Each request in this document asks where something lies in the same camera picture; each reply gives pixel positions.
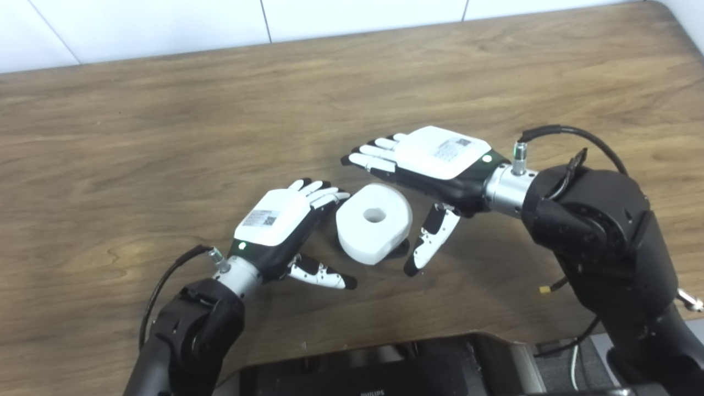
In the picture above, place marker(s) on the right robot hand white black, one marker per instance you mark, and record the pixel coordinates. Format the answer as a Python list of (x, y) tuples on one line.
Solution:
[(440, 154)]

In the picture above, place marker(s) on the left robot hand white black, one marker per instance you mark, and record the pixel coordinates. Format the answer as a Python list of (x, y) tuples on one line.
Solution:
[(275, 220)]

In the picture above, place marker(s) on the round white piece with holes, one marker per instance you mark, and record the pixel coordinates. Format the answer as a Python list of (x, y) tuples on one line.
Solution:
[(363, 236)]

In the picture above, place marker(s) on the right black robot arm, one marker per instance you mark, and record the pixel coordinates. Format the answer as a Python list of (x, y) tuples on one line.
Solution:
[(605, 242)]

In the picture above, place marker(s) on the small yellow connector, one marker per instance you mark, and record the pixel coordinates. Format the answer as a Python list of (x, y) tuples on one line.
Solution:
[(545, 289)]

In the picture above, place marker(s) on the black Philips device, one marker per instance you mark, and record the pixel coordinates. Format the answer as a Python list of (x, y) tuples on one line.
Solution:
[(385, 374)]

